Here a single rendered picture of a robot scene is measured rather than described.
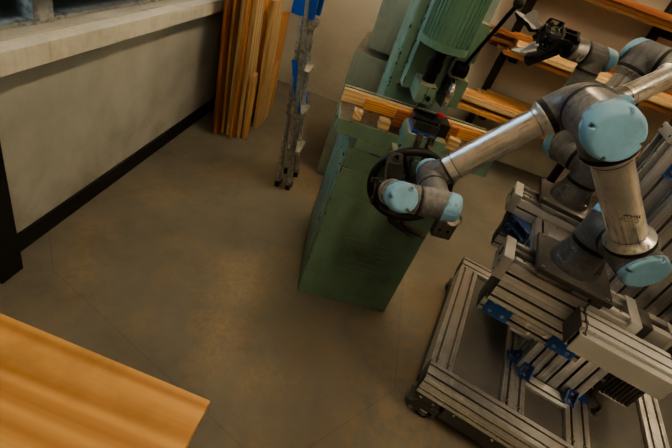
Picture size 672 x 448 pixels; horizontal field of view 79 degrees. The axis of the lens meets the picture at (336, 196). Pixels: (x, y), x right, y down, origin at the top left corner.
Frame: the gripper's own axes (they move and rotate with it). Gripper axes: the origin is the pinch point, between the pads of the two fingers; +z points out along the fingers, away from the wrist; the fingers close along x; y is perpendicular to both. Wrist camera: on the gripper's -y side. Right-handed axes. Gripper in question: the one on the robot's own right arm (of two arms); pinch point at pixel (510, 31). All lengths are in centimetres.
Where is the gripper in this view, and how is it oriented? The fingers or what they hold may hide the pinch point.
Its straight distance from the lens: 154.0
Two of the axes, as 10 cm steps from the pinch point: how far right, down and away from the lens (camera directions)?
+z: -9.6, -2.7, -1.2
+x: -2.3, 9.3, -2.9
